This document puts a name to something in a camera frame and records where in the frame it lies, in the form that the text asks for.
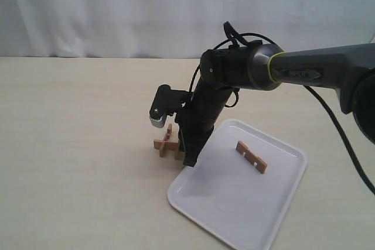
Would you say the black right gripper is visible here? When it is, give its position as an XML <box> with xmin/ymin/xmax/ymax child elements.
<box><xmin>175</xmin><ymin>79</ymin><xmax>237</xmax><ymax>167</ymax></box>

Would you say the wooden notched piece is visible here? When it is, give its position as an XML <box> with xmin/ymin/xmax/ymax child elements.
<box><xmin>173</xmin><ymin>138</ymin><xmax>185</xmax><ymax>160</ymax></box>
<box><xmin>159</xmin><ymin>124</ymin><xmax>172</xmax><ymax>157</ymax></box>
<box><xmin>236</xmin><ymin>141</ymin><xmax>267</xmax><ymax>174</ymax></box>
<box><xmin>154</xmin><ymin>139</ymin><xmax>175</xmax><ymax>150</ymax></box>

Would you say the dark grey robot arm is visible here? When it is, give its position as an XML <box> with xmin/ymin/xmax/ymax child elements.
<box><xmin>177</xmin><ymin>23</ymin><xmax>374</xmax><ymax>167</ymax></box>

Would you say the white plastic tray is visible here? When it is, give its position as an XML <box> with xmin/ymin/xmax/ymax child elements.
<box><xmin>167</xmin><ymin>119</ymin><xmax>308</xmax><ymax>249</ymax></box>

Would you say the white curtain backdrop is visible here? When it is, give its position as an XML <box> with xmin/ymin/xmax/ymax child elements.
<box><xmin>1</xmin><ymin>0</ymin><xmax>374</xmax><ymax>58</ymax></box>

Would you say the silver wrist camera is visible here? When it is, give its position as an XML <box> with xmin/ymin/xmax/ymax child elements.
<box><xmin>149</xmin><ymin>84</ymin><xmax>190</xmax><ymax>128</ymax></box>

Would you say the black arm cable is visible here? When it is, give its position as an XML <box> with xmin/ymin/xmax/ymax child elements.
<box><xmin>187</xmin><ymin>32</ymin><xmax>375</xmax><ymax>197</ymax></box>

